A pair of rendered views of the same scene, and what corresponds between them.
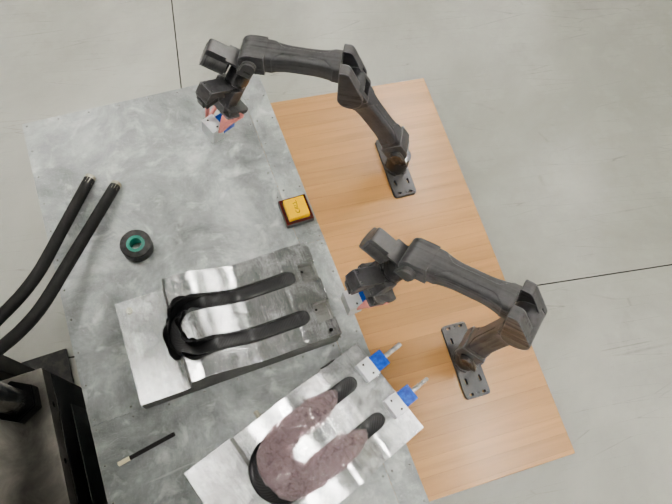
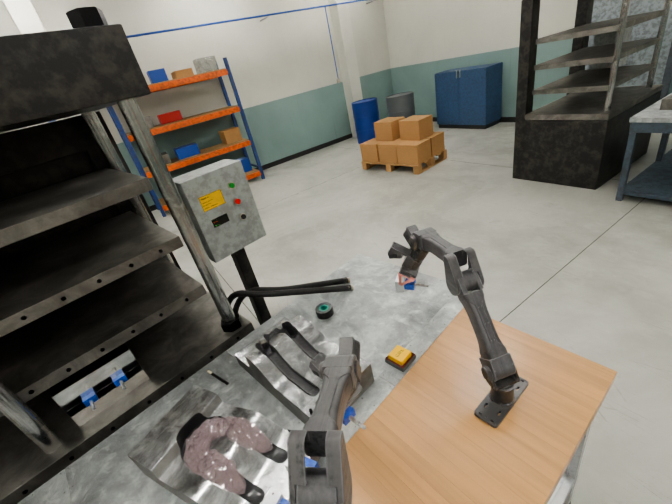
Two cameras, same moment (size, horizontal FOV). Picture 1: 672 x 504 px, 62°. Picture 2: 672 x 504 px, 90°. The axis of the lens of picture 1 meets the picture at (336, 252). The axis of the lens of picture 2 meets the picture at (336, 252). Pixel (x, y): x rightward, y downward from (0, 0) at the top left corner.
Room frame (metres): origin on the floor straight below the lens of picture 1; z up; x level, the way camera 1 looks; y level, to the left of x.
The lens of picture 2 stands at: (0.54, -0.71, 1.78)
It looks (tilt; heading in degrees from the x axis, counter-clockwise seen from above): 29 degrees down; 89
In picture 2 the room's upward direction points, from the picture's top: 14 degrees counter-clockwise
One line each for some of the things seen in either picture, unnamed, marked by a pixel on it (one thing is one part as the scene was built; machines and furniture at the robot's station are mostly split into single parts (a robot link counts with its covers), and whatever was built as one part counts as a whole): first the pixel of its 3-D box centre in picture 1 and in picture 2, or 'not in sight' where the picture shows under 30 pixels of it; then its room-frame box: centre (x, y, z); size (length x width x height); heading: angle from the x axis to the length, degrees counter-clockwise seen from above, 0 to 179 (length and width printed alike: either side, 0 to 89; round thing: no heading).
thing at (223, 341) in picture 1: (235, 316); (294, 354); (0.32, 0.18, 0.92); 0.35 x 0.16 x 0.09; 128
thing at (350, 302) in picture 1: (369, 295); (347, 415); (0.47, -0.11, 0.93); 0.13 x 0.05 x 0.05; 128
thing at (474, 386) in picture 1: (469, 357); not in sight; (0.42, -0.42, 0.84); 0.20 x 0.07 x 0.08; 33
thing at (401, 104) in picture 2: not in sight; (401, 116); (2.71, 6.85, 0.44); 0.59 x 0.59 x 0.88
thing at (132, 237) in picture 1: (136, 245); (324, 310); (0.44, 0.51, 0.82); 0.08 x 0.08 x 0.04
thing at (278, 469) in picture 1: (310, 445); (221, 444); (0.09, -0.08, 0.90); 0.26 x 0.18 x 0.08; 145
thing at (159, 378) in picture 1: (228, 319); (297, 359); (0.32, 0.20, 0.87); 0.50 x 0.26 x 0.14; 128
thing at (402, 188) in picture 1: (398, 160); (502, 390); (0.93, -0.09, 0.84); 0.20 x 0.07 x 0.08; 33
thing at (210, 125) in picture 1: (226, 120); (412, 284); (0.83, 0.39, 0.93); 0.13 x 0.05 x 0.05; 149
